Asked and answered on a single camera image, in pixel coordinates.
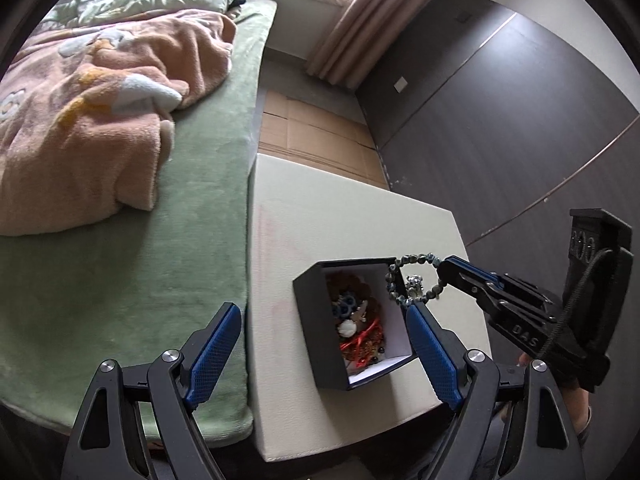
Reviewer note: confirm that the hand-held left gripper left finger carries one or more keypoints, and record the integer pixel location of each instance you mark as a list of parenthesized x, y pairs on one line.
[(210, 360)]

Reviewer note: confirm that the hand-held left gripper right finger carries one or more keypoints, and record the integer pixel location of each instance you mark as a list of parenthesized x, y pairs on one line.
[(432, 360)]

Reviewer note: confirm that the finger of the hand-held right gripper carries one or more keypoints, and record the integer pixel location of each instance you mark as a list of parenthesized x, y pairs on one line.
[(470, 269), (470, 292)]

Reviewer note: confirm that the pile of jewelry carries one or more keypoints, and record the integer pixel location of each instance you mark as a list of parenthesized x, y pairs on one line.
[(360, 340)]

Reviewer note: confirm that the black jewelry box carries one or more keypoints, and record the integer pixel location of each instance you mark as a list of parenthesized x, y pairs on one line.
[(317, 335)]

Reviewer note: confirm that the person's right hand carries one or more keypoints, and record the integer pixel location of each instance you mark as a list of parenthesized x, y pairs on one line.
[(576, 407)]

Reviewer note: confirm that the bed with green sheet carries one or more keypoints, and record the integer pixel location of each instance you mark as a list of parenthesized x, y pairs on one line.
[(175, 260)]

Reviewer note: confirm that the white low table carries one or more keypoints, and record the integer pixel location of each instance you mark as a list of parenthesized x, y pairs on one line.
[(280, 260)]

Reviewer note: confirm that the grey wardrobe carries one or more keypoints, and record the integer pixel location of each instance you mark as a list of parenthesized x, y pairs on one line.
[(475, 110)]

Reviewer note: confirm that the cardboard sheets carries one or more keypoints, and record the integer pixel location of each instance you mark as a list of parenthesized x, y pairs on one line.
[(310, 135)]

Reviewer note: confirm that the pink printed blanket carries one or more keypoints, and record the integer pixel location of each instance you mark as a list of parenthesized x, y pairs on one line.
[(75, 160)]

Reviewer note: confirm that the pink curtain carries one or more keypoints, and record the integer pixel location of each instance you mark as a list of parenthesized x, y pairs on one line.
[(360, 35)]

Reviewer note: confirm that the white wall socket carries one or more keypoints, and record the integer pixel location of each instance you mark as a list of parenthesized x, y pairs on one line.
[(400, 85)]

